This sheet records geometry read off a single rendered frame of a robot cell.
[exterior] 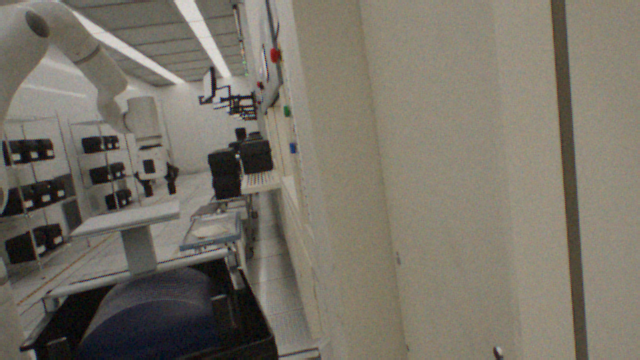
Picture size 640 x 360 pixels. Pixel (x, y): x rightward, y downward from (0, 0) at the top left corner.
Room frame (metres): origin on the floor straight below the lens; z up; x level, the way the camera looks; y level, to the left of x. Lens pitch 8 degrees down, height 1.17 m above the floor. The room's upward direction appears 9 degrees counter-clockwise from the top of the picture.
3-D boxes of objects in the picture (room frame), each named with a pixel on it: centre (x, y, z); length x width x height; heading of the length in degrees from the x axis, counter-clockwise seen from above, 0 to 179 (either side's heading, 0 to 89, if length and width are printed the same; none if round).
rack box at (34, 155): (4.67, 3.22, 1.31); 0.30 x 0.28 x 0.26; 12
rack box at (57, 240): (4.69, 3.21, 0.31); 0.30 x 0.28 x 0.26; 5
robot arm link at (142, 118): (1.36, 0.53, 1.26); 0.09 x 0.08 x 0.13; 72
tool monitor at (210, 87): (4.06, 0.72, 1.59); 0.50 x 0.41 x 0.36; 97
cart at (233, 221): (3.25, 0.87, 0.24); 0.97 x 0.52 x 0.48; 10
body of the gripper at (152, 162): (1.36, 0.52, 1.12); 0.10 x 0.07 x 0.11; 72
